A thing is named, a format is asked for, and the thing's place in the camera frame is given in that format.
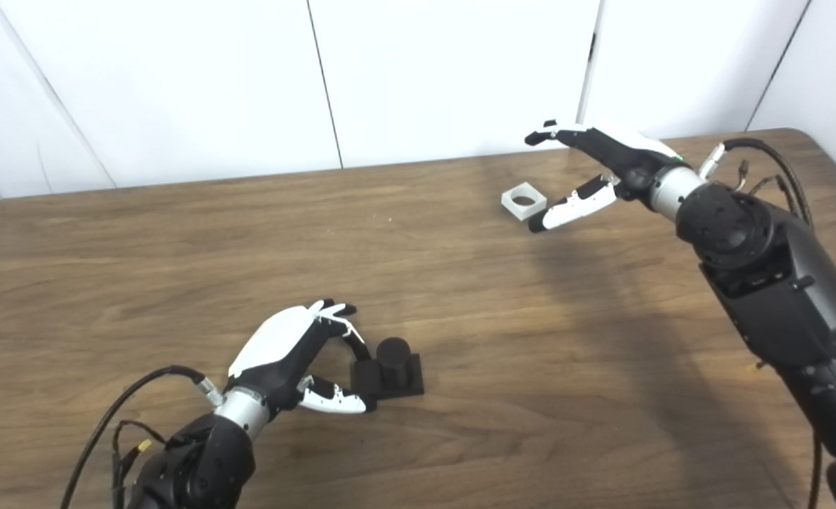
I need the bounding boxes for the black peg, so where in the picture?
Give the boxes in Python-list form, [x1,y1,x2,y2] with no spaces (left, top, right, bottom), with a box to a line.
[349,337,425,401]

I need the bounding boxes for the thin right arm wires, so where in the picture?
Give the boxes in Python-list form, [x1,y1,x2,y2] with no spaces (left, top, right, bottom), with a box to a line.
[736,160,798,207]

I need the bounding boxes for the white and black right hand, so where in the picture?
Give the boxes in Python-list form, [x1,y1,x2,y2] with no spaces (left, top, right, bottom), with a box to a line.
[524,119,688,234]

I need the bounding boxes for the thin arm wires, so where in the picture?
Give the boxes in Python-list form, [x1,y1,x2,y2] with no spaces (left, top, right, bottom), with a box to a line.
[736,160,798,207]
[110,420,169,509]

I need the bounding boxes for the thin left arm wires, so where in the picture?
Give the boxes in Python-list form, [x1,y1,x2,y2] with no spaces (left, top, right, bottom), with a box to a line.
[110,420,169,509]

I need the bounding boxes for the white and black left hand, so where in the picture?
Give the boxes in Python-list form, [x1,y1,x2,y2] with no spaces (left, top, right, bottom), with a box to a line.
[227,299,377,419]

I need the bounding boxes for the white square piece with hole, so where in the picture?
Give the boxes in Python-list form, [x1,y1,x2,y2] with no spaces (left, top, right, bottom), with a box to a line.
[501,182,548,221]

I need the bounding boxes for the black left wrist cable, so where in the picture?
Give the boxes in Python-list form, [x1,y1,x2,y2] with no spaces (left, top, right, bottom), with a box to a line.
[59,365,225,509]

